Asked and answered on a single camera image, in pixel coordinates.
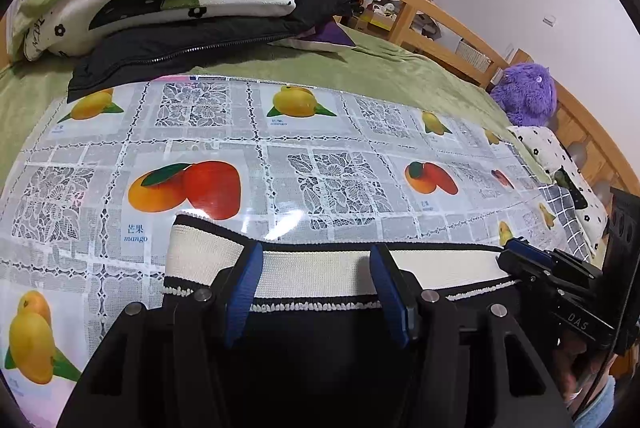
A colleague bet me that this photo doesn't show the black jacket on bed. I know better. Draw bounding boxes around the black jacket on bed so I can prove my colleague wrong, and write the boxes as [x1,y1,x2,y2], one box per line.
[67,0,356,102]

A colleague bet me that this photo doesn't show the purple plush toy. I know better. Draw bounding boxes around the purple plush toy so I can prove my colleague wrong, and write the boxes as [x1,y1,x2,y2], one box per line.
[490,62,558,127]

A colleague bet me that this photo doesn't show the green bed sheet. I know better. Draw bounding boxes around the green bed sheet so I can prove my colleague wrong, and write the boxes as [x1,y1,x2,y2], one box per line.
[1,29,551,183]

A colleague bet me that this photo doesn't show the white floral pillow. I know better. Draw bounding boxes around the white floral pillow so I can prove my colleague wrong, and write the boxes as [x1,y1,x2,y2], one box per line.
[509,125,608,269]

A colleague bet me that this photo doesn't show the black pants with white stripe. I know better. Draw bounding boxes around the black pants with white stripe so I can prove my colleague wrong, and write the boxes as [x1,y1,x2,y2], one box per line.
[162,212,566,428]

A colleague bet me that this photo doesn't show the purple white cushion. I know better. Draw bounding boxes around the purple white cushion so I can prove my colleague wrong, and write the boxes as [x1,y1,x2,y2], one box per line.
[272,19,356,53]

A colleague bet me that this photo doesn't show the person right hand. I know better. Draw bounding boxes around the person right hand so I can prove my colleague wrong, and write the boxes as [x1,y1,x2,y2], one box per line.
[553,330,617,412]

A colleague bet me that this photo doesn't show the fruit print plastic tablecloth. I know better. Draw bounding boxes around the fruit print plastic tablecloth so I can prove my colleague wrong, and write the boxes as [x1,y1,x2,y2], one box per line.
[1,76,593,427]

